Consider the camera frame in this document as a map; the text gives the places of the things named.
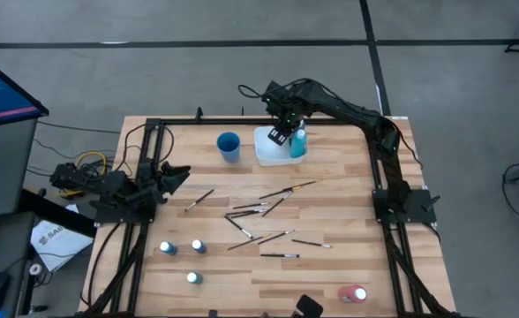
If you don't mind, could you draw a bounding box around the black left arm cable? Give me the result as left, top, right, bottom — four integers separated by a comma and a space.
117, 125, 176, 178

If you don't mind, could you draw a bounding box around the black aluminium rig frame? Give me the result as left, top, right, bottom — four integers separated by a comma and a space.
78, 115, 459, 318

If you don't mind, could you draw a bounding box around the black device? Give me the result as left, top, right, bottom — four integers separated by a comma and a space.
293, 294, 325, 318

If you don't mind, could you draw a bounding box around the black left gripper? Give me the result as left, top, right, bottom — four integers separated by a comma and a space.
131, 161, 192, 204

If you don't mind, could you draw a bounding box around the long black paint brush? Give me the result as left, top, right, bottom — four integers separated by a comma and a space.
258, 188, 294, 201

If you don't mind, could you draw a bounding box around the thin black brush silver ferrule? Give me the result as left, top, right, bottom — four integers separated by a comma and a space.
290, 238, 333, 249

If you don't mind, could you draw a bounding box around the blue plastic cup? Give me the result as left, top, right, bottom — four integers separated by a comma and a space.
215, 131, 242, 164

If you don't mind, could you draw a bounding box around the gold ferrule paint brush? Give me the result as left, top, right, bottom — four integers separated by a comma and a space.
281, 179, 318, 194

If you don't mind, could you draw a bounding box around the white paper sheet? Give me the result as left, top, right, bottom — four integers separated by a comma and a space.
29, 219, 94, 273

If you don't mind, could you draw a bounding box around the yellow cable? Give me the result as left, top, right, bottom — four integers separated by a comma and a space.
59, 150, 109, 199

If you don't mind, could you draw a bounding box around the large red paint bottle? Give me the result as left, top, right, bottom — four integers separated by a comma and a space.
337, 284, 369, 305

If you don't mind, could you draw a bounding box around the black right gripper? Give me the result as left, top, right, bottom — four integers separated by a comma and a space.
267, 105, 307, 147

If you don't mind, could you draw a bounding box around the white plastic bin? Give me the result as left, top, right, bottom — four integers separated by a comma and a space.
253, 125, 310, 168

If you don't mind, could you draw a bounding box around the large teal paint bottle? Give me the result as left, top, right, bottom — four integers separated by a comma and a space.
289, 127, 309, 160

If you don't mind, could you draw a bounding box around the black desk bar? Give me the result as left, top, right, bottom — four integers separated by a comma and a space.
19, 188, 98, 239

